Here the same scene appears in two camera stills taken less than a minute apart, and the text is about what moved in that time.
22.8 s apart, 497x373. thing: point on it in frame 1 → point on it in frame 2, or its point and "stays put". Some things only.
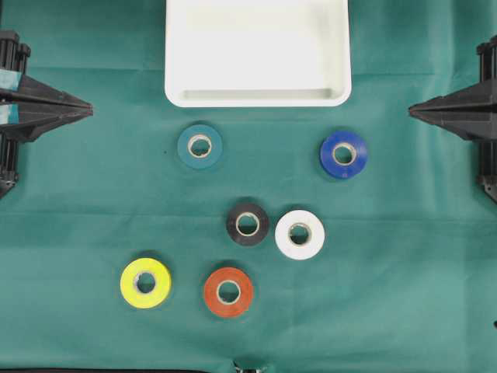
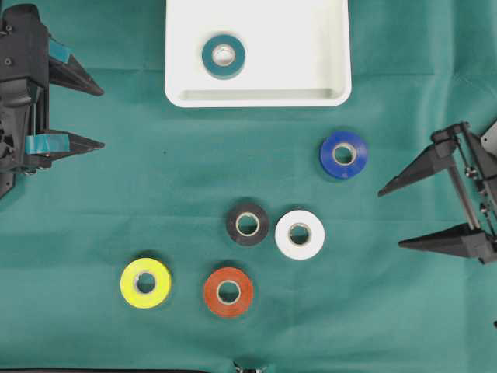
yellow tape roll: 145,283 stays put
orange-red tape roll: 212,292 stays put
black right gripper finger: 477,121 → 461,239
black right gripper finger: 476,103 → 435,161
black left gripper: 40,108 → 26,69
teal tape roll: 199,146 → 223,57
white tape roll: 300,235 stays put
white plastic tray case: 251,54 stays put
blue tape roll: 343,155 stays put
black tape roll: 243,238 stays put
